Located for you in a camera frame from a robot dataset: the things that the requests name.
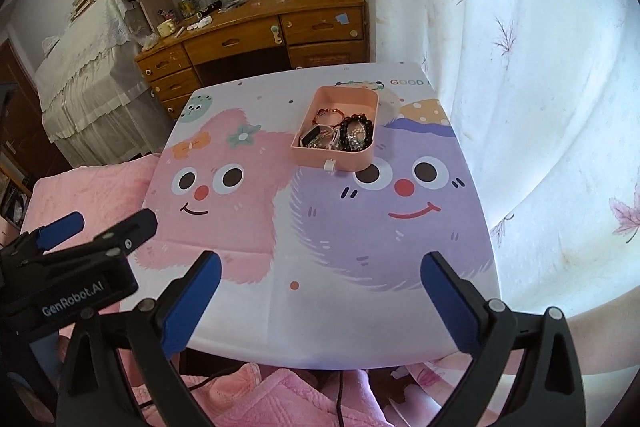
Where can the white floral curtain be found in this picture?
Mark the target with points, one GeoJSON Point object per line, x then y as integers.
{"type": "Point", "coordinates": [544, 98]}

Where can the pink smartwatch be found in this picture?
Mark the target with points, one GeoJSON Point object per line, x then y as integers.
{"type": "Point", "coordinates": [320, 136]}

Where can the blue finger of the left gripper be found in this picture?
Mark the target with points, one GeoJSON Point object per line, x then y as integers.
{"type": "Point", "coordinates": [129, 234]}
{"type": "Point", "coordinates": [58, 231]}

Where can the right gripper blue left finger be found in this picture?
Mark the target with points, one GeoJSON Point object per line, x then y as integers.
{"type": "Point", "coordinates": [185, 300]}

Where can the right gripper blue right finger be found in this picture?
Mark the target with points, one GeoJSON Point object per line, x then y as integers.
{"type": "Point", "coordinates": [458, 303]}

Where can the white lace covered furniture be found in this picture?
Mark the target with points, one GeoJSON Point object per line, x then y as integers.
{"type": "Point", "coordinates": [96, 107]}

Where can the pink plastic tray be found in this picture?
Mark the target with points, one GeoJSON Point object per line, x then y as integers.
{"type": "Point", "coordinates": [338, 131]}

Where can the cartoon printed table mat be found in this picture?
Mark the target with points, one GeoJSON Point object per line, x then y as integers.
{"type": "Point", "coordinates": [243, 131]}

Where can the wooden desk with drawers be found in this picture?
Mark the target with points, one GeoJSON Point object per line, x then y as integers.
{"type": "Point", "coordinates": [258, 37]}

